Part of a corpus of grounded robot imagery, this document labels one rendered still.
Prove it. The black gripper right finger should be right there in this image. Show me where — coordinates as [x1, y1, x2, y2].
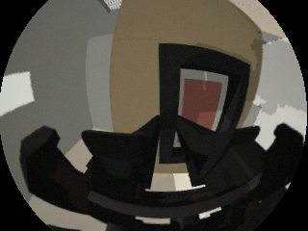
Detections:
[176, 115, 261, 188]

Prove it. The tan cardboard panel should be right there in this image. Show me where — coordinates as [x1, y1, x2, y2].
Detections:
[109, 0, 263, 134]

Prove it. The black picture frame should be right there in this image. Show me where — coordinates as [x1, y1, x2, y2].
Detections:
[158, 43, 251, 165]

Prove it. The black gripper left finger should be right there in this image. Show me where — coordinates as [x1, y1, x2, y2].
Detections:
[82, 115, 159, 190]

